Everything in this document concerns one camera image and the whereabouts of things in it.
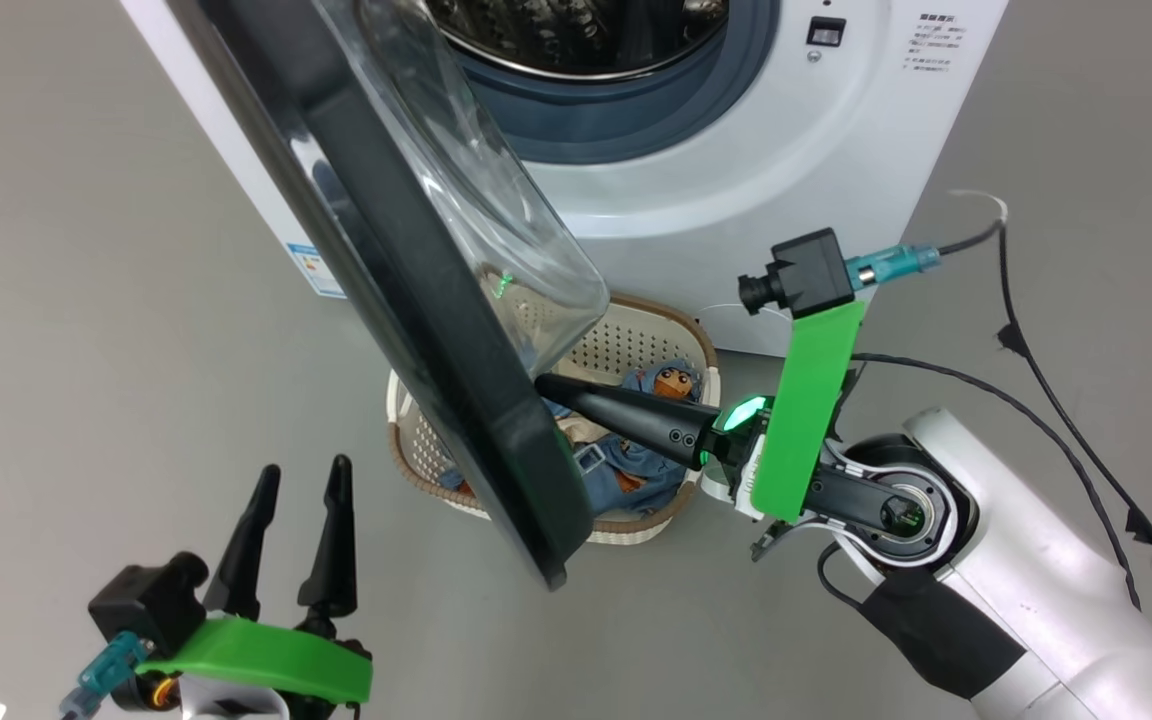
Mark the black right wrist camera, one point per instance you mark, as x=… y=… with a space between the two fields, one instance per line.
x=816 y=270

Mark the black door latch socket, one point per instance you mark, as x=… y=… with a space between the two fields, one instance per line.
x=826 y=31

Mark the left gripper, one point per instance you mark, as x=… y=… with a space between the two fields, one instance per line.
x=236 y=705

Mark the cream laundry basket brown rim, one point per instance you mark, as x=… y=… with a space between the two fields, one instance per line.
x=636 y=340

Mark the white front-load washing machine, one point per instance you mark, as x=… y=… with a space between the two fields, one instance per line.
x=736 y=200

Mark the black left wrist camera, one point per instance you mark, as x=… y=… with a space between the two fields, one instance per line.
x=146 y=605

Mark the black washer door glass bowl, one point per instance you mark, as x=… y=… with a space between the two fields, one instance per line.
x=406 y=300

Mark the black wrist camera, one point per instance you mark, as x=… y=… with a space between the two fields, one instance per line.
x=146 y=605
x=816 y=270

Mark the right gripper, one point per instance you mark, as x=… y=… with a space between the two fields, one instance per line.
x=744 y=413

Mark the blue cartoon garment cream lining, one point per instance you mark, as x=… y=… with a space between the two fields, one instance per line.
x=636 y=480

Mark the grey rubber door gasket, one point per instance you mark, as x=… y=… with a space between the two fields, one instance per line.
x=636 y=120

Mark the blue energy label sticker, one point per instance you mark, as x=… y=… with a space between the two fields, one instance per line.
x=321 y=272

